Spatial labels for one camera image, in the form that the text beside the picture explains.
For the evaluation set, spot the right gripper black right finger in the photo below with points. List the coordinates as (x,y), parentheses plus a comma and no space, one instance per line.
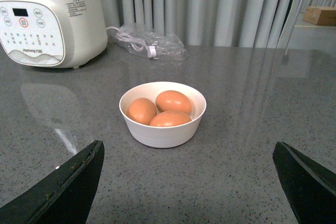
(308,186)

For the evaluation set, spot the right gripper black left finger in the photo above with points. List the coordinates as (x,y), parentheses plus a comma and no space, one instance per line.
(64,196)

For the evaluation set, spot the brown egg in bowl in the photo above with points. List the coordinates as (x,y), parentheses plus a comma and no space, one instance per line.
(173,100)
(142,110)
(170,118)

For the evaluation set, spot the cardboard box in background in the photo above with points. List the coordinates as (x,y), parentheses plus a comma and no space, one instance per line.
(322,16)

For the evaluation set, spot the white round bowl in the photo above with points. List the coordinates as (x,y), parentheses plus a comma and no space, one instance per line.
(163,137)

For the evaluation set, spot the clear plastic bag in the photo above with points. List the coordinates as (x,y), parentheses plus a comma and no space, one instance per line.
(143,41)

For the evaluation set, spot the white Joyoung soymilk maker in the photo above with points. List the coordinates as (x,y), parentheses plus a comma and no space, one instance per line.
(53,33)

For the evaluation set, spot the metal tripod leg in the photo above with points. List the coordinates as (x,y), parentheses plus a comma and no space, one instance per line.
(285,57)

